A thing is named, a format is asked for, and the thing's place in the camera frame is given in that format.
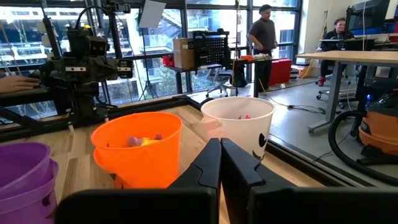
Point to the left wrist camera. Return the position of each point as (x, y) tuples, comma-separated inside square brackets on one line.
[(90, 45)]

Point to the cardboard box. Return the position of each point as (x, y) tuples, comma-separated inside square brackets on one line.
[(183, 53)]

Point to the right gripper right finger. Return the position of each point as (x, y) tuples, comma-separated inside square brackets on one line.
[(280, 205)]

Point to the black pegboard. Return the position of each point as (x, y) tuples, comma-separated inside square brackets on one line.
[(211, 49)]

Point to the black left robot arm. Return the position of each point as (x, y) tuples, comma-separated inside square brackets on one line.
[(79, 102)]

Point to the red Skittles packet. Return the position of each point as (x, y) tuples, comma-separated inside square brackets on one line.
[(244, 117)]

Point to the white plastic bucket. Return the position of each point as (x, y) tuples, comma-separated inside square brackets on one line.
[(236, 133)]

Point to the orange plastic bucket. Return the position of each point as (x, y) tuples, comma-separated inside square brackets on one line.
[(146, 165)]

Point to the large glass window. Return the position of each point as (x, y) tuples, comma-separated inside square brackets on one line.
[(205, 21)]

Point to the red cabinet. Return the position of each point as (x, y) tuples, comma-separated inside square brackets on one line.
[(280, 71)]

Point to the person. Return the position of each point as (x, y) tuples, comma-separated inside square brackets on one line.
[(337, 34), (262, 40)]

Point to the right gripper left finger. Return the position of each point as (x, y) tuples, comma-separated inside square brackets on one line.
[(186, 205)]

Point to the person's hand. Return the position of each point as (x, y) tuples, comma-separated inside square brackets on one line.
[(17, 83)]

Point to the black tripod stand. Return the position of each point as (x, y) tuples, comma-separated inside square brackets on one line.
[(236, 62)]

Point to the orange black shop vacuum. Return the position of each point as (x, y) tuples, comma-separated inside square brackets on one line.
[(377, 127)]

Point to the black desk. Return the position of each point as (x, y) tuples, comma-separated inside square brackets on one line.
[(25, 93)]

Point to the purple plastic bucket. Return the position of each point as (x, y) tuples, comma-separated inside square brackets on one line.
[(25, 174)]

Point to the grey office chair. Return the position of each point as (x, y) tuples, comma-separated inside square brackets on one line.
[(219, 77)]

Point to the tripod with white panel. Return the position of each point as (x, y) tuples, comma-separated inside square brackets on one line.
[(152, 14)]

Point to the black computer monitor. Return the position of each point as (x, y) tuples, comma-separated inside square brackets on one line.
[(370, 14)]

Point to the black aluminium table frame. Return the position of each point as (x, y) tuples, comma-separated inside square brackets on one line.
[(311, 169)]

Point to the wooden top desk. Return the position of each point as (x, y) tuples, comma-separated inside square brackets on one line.
[(342, 57)]

